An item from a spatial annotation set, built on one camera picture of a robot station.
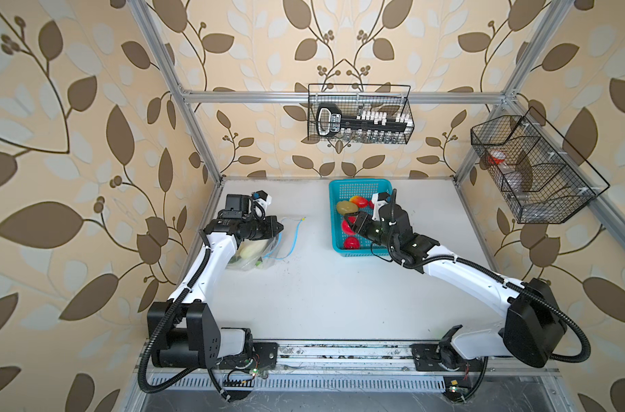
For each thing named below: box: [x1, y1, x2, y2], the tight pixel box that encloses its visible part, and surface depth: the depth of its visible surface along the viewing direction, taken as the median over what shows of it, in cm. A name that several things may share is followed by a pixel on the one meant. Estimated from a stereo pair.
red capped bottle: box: [487, 150, 507, 165], surface depth 84 cm
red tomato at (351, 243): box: [343, 236, 361, 250], surface depth 96 cm
